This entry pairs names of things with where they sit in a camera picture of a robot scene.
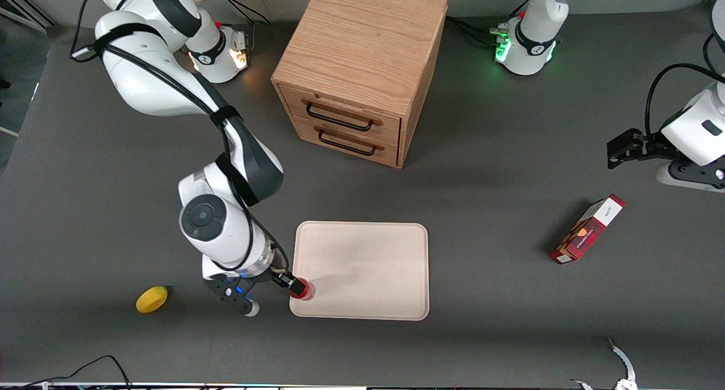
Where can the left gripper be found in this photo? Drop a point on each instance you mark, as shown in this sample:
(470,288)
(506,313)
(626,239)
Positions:
(647,145)

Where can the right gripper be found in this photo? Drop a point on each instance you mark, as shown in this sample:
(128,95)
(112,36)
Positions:
(285,279)

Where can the red coke bottle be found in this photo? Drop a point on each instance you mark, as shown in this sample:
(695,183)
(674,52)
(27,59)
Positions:
(308,291)

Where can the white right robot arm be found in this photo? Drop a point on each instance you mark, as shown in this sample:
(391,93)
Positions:
(141,78)

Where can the beige rectangular tray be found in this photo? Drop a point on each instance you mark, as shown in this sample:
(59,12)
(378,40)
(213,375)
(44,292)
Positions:
(362,271)

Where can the red snack box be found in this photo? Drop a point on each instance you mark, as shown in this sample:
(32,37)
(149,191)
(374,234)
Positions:
(583,237)

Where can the yellow lemon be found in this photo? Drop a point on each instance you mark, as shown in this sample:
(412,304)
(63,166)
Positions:
(152,299)

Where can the wooden drawer front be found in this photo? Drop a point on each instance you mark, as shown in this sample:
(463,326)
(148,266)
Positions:
(391,131)
(391,155)

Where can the white curved plastic clip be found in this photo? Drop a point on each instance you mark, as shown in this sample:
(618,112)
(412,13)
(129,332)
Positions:
(626,363)

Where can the wooden drawer cabinet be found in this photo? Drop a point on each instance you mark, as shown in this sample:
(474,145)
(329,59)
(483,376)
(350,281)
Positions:
(362,39)

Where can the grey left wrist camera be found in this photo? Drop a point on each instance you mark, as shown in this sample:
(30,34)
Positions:
(679,179)

